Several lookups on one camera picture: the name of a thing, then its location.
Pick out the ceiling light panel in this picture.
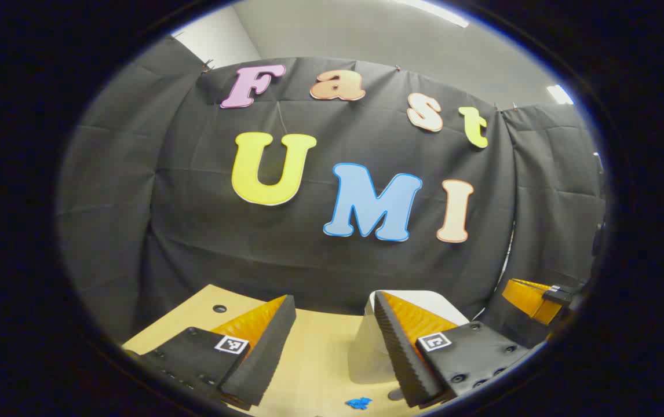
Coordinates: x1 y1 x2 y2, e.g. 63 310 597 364
390 0 470 28
546 85 575 105

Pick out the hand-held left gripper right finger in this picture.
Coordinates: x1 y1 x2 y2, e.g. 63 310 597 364
371 291 535 409

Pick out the white desktop garbage bin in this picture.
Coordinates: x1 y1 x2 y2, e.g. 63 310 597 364
348 290 472 386

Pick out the black backdrop cloth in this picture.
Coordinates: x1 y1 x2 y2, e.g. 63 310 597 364
57 35 608 348

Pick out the wooden desktop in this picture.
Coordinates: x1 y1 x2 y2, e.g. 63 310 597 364
122 284 466 417

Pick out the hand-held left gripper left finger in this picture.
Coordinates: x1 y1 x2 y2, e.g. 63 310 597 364
123 294 298 413

